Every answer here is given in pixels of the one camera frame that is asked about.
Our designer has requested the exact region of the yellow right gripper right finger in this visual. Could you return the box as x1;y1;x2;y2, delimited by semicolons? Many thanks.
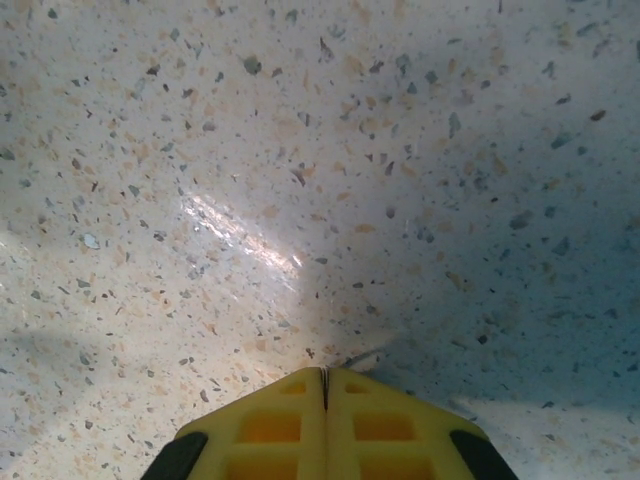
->
325;368;521;480

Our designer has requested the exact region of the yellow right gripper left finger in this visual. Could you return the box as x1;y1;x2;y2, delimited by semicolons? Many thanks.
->
144;367;329;480

